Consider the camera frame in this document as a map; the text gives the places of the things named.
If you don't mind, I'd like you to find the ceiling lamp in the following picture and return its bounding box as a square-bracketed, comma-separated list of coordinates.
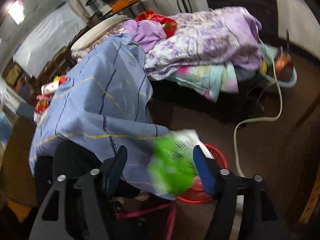
[8, 0, 25, 25]

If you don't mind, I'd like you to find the red blanket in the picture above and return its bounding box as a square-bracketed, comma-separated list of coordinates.
[135, 10, 177, 38]

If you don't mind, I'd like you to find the red snack bag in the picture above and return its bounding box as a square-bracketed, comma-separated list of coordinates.
[34, 95, 52, 122]

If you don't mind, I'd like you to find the lilac garment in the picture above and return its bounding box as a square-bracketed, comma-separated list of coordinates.
[123, 20, 167, 53]

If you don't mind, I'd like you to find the floral folded quilt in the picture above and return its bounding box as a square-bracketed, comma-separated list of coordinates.
[71, 20, 127, 63]

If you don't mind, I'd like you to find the light blue basin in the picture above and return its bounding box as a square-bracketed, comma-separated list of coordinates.
[265, 64, 298, 89]

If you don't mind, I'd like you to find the orange box on stand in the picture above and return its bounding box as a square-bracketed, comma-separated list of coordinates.
[111, 0, 141, 13]

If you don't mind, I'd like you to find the copper pan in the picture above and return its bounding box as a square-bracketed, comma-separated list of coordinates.
[274, 29, 294, 77]

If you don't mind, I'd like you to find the cream pillow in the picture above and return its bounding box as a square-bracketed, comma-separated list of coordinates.
[71, 15, 127, 50]

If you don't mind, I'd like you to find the person's black trouser leg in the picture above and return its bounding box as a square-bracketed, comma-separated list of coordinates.
[35, 139, 141, 201]

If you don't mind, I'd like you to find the pastel tie-dye quilt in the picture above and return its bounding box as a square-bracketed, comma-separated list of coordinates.
[168, 62, 239, 102]

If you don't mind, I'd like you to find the purple floral blanket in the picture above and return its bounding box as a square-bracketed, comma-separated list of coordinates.
[144, 7, 263, 80]

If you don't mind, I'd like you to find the red trash basket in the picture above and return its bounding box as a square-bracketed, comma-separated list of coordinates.
[176, 143, 230, 204]

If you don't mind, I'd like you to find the blue striped bed sheet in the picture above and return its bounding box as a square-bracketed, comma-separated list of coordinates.
[29, 34, 174, 199]

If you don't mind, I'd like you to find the white covered shelf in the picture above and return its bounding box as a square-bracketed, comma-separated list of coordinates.
[13, 3, 86, 77]

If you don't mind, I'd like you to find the white power cable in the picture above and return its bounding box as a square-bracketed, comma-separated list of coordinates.
[233, 37, 283, 178]

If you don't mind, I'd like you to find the clear pink snack package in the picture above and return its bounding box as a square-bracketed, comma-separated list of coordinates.
[41, 75, 68, 95]

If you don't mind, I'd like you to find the green plastic wrapper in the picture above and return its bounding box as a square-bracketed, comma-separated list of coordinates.
[148, 129, 213, 197]

